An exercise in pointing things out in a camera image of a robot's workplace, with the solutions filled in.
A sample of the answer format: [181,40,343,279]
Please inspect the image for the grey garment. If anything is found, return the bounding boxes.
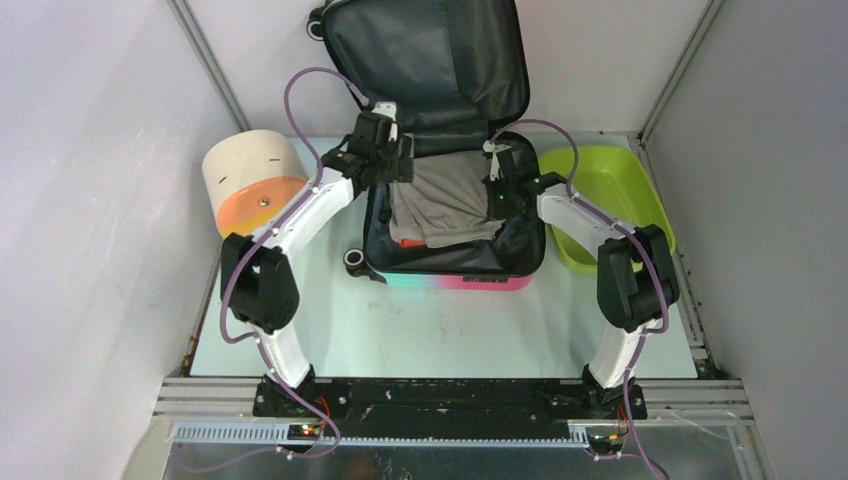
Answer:
[389,151,504,249]

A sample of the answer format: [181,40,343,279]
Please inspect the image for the orange red item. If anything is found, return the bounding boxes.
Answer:
[397,239,427,248]

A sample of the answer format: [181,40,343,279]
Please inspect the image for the lime green plastic tray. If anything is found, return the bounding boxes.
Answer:
[538,145,677,274]

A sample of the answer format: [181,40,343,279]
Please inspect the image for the pink teal cartoon suitcase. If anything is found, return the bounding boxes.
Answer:
[306,1,546,291]

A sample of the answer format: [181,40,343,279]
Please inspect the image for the cream orange cylindrical container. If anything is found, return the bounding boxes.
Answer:
[201,130,308,238]

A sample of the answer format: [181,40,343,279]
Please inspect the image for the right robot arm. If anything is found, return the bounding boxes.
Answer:
[483,140,679,418]

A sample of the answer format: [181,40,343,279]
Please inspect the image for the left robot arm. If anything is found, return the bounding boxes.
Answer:
[221,101,413,417]

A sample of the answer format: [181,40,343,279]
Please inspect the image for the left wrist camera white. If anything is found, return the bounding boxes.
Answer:
[371,101,399,142]

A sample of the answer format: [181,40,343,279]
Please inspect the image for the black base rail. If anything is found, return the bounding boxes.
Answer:
[252,376,648,439]

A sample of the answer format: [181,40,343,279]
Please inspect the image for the grey cable duct strip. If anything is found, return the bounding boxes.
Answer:
[171,421,589,448]

